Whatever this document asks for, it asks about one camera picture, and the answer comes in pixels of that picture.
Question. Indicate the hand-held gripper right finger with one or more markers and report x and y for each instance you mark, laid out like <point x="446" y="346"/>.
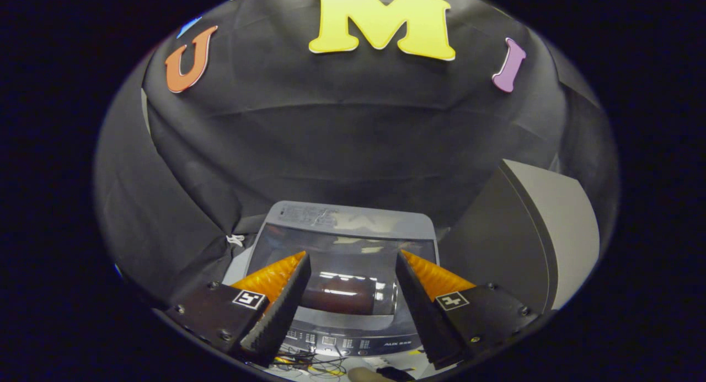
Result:
<point x="422" y="310"/>

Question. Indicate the dark washing machine lid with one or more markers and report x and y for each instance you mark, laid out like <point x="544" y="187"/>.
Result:
<point x="353" y="233"/>

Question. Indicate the grey top-load washing machine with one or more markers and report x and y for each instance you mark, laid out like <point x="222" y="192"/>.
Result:
<point x="353" y="340"/>

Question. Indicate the black backdrop cloth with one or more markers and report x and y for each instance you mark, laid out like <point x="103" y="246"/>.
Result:
<point x="331" y="139"/>

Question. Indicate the grey cabinet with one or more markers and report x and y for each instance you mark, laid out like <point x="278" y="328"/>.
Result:
<point x="562" y="222"/>

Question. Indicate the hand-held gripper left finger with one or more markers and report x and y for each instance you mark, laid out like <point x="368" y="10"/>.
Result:
<point x="281" y="310"/>

